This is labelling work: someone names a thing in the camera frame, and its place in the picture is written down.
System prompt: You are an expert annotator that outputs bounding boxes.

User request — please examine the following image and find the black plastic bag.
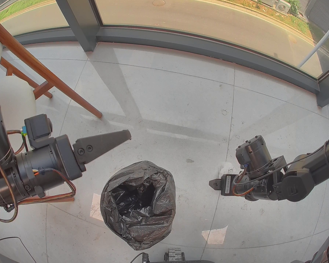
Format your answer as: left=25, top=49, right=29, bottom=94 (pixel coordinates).
left=100, top=161, right=177, bottom=251

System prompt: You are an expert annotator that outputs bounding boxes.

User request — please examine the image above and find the black cable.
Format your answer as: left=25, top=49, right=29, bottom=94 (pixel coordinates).
left=0, top=237, right=31, bottom=263
left=130, top=252, right=150, bottom=263

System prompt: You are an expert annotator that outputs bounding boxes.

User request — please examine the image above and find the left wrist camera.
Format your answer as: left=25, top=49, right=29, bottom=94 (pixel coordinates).
left=21, top=114, right=56, bottom=151

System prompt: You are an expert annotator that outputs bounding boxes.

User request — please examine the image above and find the window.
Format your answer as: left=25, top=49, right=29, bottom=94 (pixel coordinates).
left=0, top=0, right=329, bottom=109

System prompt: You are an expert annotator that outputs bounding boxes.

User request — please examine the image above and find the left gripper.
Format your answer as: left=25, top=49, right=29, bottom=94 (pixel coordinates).
left=16, top=129, right=132, bottom=199

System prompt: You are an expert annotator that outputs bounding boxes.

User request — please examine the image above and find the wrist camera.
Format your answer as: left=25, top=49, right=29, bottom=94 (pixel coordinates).
left=235, top=144, right=248, bottom=166
left=21, top=114, right=56, bottom=151

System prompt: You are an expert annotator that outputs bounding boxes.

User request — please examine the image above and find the wooden chair with white cushions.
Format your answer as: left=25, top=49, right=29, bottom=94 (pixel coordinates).
left=0, top=12, right=103, bottom=203

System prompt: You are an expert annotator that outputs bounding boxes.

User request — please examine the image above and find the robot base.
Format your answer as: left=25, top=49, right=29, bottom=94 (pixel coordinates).
left=153, top=248, right=215, bottom=263

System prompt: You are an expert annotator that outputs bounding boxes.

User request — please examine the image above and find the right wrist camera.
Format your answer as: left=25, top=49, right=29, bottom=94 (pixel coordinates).
left=235, top=144, right=248, bottom=166

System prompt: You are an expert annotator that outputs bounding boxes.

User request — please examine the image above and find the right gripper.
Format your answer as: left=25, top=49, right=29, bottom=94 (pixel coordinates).
left=209, top=174, right=252, bottom=199

